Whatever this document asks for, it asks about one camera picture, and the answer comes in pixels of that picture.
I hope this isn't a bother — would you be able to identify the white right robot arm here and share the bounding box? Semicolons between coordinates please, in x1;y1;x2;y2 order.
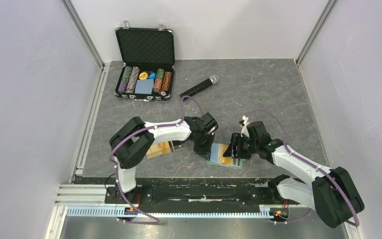
224;118;365;228

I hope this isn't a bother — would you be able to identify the black poker chip case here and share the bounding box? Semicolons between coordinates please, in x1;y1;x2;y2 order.
114;20;175;101

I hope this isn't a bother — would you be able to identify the orange credit card stack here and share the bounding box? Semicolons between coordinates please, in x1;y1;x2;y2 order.
146;141;174;159

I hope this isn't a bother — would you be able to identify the blue playing card deck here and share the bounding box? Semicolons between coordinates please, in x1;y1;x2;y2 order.
134;79;154;95

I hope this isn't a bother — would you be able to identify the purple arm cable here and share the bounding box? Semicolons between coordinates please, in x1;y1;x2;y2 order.
243;110;360;228
107;96;205;225

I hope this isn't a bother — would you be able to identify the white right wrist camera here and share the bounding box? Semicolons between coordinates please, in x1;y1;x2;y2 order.
239;115;249;137

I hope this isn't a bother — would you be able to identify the black handheld microphone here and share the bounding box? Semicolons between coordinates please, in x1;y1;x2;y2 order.
180;75;219;98

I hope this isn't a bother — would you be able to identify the gold striped credit card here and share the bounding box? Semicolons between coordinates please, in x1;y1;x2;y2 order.
217;156;242;168

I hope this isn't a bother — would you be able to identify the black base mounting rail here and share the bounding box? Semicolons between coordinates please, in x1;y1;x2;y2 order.
74;177;335;214

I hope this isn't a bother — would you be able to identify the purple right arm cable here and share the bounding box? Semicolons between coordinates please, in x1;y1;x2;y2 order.
243;110;360;228

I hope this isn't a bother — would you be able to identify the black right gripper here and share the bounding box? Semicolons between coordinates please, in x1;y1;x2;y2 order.
223;132;259;160

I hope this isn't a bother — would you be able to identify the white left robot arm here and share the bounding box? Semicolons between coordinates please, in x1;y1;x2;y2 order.
109;113;218;203

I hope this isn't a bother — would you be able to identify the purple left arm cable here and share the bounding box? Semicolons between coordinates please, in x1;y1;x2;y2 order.
107;96;205;225

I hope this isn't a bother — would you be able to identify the green card holder wallet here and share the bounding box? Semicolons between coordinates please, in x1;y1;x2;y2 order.
206;143;244;169

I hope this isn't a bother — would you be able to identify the clear acrylic card tray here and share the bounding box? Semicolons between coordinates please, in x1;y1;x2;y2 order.
146;140;186;159

